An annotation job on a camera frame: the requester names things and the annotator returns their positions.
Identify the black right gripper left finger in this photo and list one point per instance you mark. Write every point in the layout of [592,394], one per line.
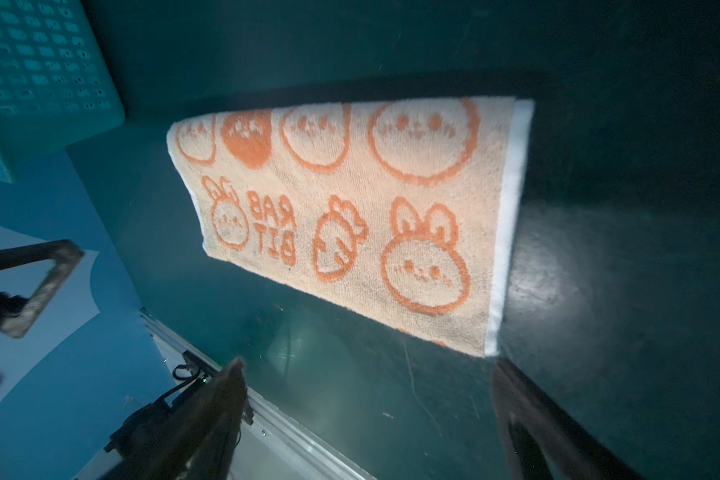
[190,432]

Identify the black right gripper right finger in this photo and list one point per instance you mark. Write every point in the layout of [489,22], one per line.
[535,429]

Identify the teal plastic basket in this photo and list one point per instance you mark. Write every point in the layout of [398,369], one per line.
[55,87]

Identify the orange bunny pattern towel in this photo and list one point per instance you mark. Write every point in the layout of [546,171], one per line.
[402,211]

